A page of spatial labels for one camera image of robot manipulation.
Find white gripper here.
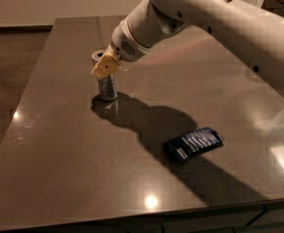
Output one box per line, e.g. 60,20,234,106
91,17,155,79

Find silver redbull can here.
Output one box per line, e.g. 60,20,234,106
92,50,117,101

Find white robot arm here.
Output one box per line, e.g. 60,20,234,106
92,0,284,97

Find blue snack packet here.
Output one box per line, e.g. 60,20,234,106
163,127,224,162

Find dark box stand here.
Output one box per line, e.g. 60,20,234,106
262,0,284,17

